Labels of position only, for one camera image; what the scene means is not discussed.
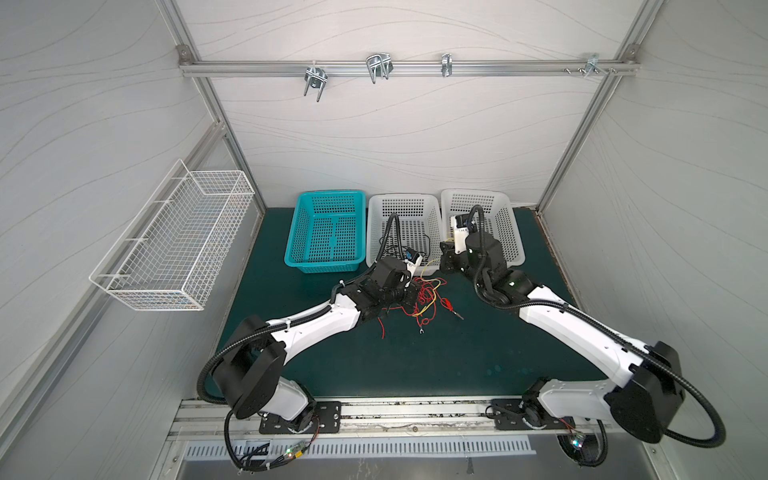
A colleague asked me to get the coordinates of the red cable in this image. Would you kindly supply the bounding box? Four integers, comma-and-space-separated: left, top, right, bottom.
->
376, 275, 464, 340

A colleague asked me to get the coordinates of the yellow cable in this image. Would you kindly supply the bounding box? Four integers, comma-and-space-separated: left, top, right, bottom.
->
410, 266, 448, 328

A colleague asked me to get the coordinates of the black thin cable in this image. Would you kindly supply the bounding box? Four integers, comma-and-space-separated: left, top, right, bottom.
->
379, 230, 432, 265

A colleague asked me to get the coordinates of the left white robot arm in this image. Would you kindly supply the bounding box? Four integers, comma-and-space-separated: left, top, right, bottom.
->
196, 213, 422, 431

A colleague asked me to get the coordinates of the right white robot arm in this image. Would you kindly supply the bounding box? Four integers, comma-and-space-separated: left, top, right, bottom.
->
441, 205, 727, 449

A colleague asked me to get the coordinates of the white perforated basket middle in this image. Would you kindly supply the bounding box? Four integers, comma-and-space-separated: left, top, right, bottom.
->
366, 194, 446, 277

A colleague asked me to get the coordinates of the white perforated basket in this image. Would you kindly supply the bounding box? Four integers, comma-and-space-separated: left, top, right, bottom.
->
366, 194, 446, 277
440, 189, 525, 267

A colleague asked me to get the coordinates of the dark green table mat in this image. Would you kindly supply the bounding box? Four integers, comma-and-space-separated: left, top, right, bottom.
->
219, 208, 603, 397

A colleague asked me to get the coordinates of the white perforated basket right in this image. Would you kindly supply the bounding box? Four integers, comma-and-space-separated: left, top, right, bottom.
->
440, 189, 525, 267

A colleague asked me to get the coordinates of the teal perforated plastic basket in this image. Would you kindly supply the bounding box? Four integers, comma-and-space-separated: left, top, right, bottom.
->
284, 190, 366, 274

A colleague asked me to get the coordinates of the metal U-bolt clamp middle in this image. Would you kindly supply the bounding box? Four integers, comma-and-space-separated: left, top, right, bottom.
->
365, 53, 394, 84

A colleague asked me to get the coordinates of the metal u-bolt clamp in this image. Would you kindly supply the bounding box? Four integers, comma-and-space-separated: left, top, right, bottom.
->
303, 66, 328, 102
365, 53, 394, 84

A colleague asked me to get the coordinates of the metal U-bolt clamp left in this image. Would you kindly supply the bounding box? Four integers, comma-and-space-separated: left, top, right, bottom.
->
303, 66, 328, 102

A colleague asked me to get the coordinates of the metal clamp right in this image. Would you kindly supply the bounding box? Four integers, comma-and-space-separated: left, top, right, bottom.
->
563, 53, 618, 78

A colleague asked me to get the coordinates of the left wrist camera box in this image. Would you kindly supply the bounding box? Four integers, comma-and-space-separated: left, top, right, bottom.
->
403, 247, 423, 278

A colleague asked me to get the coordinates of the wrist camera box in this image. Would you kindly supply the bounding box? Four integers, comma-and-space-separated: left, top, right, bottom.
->
403, 247, 423, 278
450, 214, 470, 255

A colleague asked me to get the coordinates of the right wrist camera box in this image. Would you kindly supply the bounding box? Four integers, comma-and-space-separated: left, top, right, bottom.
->
450, 214, 470, 255

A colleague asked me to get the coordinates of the white slotted cable duct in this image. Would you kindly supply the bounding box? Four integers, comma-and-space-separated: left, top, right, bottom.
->
184, 435, 537, 461

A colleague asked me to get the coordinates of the small metal bracket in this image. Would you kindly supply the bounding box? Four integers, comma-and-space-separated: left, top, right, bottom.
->
441, 53, 453, 78

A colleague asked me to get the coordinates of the white wire wall basket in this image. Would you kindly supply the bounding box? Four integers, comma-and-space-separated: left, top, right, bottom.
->
89, 159, 254, 312

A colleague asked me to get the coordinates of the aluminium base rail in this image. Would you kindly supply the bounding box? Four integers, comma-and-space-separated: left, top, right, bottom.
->
167, 394, 655, 442

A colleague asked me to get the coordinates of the horizontal aluminium rail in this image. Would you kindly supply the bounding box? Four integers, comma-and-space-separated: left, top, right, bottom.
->
179, 58, 641, 78

